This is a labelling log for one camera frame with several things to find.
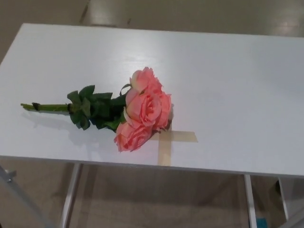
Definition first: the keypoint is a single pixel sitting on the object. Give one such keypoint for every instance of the pink rose bouquet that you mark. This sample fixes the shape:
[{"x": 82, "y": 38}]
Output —
[{"x": 142, "y": 107}]

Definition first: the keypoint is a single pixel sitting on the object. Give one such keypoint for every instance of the wide beige masking tape strip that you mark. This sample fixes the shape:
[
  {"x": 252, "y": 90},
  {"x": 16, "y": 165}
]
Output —
[{"x": 185, "y": 136}]

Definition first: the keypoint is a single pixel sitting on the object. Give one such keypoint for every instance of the white table leg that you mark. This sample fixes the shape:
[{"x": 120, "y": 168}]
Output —
[
  {"x": 250, "y": 202},
  {"x": 283, "y": 197},
  {"x": 71, "y": 197}
]

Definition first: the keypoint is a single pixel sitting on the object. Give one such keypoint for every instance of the teal floor marker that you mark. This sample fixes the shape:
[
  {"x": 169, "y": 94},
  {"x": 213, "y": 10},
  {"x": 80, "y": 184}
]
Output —
[{"x": 262, "y": 219}]

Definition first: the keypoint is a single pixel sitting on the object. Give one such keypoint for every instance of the grey metal frame bar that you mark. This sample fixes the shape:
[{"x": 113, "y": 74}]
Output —
[
  {"x": 19, "y": 197},
  {"x": 292, "y": 221}
]

